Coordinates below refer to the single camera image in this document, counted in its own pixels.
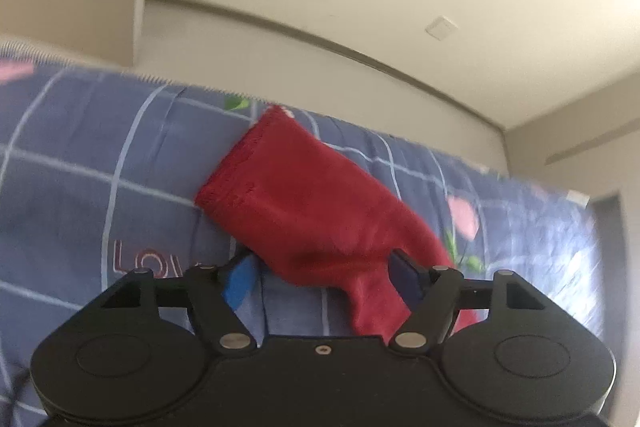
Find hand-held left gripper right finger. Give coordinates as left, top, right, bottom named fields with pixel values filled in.
left=386, top=247, right=557, bottom=355

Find red knit garment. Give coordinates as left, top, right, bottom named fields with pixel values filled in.
left=194, top=104, right=480, bottom=339

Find white wall switch plate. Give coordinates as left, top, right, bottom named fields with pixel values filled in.
left=425, top=15, right=459, bottom=40

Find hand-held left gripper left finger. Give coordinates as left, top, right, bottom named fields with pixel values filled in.
left=99, top=252, right=260, bottom=355

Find blue checked floral blanket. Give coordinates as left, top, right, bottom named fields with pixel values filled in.
left=0, top=34, right=608, bottom=427

